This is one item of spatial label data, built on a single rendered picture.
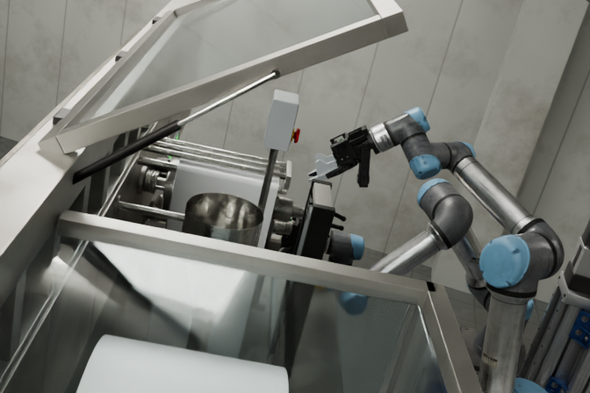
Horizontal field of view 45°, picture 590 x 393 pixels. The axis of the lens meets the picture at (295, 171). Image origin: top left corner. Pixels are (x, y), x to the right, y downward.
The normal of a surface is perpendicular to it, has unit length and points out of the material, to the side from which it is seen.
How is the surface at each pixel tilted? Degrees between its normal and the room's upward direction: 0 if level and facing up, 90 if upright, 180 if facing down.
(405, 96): 90
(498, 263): 83
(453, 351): 0
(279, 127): 90
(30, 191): 0
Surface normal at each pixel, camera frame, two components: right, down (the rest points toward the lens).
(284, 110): 0.00, 0.38
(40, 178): 0.22, -0.90
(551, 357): -0.21, 0.33
